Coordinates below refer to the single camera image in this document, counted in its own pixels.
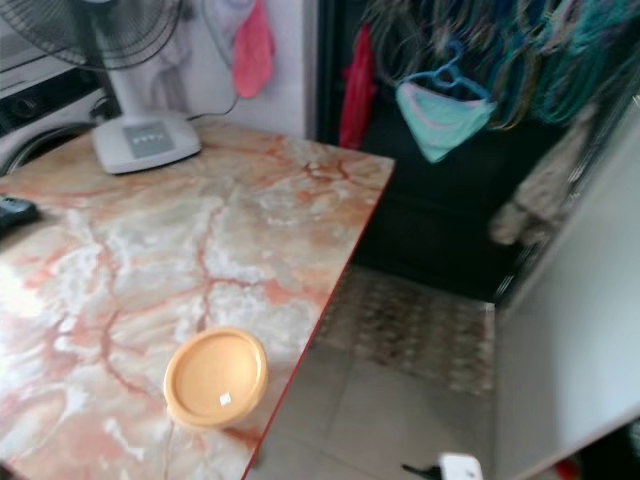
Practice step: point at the patterned floor mat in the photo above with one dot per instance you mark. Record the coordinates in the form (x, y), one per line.
(410, 325)

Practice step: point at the pale lilac garment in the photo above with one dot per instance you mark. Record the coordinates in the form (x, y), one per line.
(220, 20)

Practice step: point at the black remote control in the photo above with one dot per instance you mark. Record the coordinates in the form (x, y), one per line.
(17, 212)

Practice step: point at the coral pink garment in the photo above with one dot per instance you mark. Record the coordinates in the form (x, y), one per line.
(253, 50)

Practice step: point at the green clothes hangers bundle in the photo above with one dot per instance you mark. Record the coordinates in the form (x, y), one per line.
(550, 55)

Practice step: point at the white washing machine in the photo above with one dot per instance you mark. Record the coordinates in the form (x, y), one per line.
(45, 115)

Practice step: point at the teal underwear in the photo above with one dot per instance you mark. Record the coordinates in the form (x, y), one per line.
(440, 122)

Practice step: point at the blue clothes hanger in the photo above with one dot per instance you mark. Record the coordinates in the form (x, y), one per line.
(450, 72)

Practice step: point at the round orange lidded container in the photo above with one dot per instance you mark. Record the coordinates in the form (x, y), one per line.
(215, 378)

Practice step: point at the grey fridge door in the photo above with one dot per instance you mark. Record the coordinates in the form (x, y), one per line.
(570, 330)

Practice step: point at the camouflage pattern cloth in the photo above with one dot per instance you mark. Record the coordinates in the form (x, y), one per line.
(540, 190)

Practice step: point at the red garment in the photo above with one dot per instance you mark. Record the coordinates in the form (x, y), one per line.
(358, 88)

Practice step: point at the white table fan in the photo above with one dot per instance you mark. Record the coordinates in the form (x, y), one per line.
(145, 140)

